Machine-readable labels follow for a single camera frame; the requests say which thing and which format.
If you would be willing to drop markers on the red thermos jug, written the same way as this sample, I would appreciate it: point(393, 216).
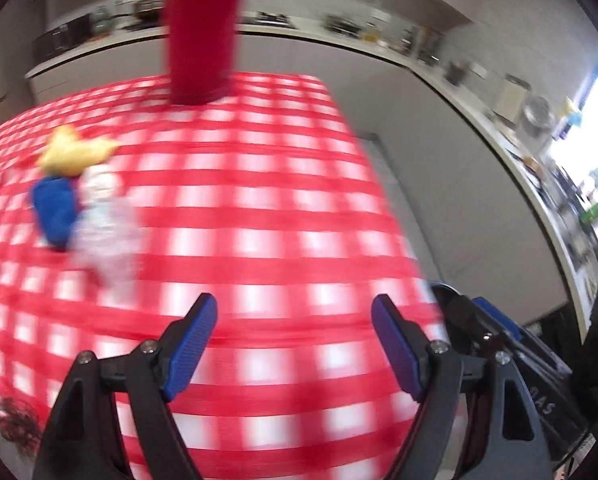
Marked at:
point(204, 35)

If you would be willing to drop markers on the steel strainer plate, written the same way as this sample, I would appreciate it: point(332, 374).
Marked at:
point(537, 114)

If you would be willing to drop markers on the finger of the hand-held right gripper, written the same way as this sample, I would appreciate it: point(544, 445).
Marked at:
point(461, 312)
point(494, 315)

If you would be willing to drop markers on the steel pan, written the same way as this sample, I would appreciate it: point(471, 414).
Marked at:
point(343, 23)

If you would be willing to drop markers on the black microwave oven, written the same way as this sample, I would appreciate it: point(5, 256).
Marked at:
point(49, 42)

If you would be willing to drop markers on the black countertop appliance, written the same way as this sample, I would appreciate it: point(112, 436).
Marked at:
point(79, 30)

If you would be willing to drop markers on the yellow cloth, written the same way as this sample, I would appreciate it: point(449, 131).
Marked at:
point(71, 155)

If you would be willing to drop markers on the white cutting board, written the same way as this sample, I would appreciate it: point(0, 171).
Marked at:
point(512, 97)

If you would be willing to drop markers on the knife block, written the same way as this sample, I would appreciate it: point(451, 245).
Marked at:
point(457, 72)

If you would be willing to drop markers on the clear plastic bag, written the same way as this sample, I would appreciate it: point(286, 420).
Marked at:
point(106, 245)

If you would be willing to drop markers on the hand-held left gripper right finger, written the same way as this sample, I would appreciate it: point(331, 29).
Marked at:
point(396, 350)

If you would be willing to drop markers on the blue cloth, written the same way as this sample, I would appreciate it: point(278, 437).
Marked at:
point(54, 210)

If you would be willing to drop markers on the grey refrigerator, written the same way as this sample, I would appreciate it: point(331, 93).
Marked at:
point(4, 60)

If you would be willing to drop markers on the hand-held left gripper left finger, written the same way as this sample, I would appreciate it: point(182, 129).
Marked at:
point(191, 350)

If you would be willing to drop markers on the green vase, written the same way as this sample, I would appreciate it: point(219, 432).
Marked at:
point(101, 19)

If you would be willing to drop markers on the crumpled white tissue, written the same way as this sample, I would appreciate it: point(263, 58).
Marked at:
point(99, 185)

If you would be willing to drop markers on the red checkered tablecloth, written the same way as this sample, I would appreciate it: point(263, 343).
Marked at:
point(279, 210)

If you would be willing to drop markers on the lidded wok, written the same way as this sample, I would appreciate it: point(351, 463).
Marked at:
point(149, 9)

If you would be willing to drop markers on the bright window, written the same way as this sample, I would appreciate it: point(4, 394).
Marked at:
point(594, 150)

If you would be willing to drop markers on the dark tangled threads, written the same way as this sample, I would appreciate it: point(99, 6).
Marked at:
point(14, 425)

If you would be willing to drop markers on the utensil holder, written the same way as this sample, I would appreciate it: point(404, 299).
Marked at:
point(427, 46)

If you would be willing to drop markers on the gas stove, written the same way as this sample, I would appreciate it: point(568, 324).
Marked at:
point(273, 19)

